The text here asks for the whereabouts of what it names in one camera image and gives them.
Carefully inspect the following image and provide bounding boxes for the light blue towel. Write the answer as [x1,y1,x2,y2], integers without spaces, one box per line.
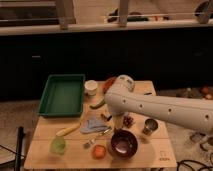
[80,116,108,134]

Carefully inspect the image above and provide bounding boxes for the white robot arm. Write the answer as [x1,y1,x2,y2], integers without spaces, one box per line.
[104,75,213,135]

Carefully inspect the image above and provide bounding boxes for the green plastic tray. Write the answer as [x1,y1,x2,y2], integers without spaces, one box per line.
[38,74,85,118]

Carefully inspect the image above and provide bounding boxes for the bunch of dark grapes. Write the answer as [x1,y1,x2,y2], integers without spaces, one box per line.
[123,116,134,128]

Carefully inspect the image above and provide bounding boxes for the dark purple bowl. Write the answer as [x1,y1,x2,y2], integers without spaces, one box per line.
[110,130,138,158]

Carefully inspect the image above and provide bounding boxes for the wooden folding table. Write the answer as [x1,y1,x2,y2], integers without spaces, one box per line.
[23,80,178,170]

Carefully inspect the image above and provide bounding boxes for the metal cup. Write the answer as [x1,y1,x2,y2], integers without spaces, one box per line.
[143,118,158,135]

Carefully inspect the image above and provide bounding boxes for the orange bowl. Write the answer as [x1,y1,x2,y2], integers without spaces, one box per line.
[103,77,116,94]

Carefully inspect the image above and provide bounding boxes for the orange fruit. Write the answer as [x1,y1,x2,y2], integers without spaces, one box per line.
[92,145,106,159]

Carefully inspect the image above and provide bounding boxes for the silver fork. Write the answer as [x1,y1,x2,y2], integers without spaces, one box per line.
[83,128,111,149]

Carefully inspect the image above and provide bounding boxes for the white ceramic cup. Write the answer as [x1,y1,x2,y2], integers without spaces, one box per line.
[84,80,98,96]

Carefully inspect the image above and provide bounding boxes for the yellow banana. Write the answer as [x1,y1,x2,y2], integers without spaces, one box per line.
[56,123,80,137]

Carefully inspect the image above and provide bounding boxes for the green plastic cup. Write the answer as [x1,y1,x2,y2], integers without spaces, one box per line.
[50,137,66,155]

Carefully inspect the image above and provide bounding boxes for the black floor cables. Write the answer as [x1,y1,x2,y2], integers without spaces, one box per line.
[176,159,213,171]

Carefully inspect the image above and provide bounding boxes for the black chair frame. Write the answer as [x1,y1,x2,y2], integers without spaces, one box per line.
[0,126,25,171]

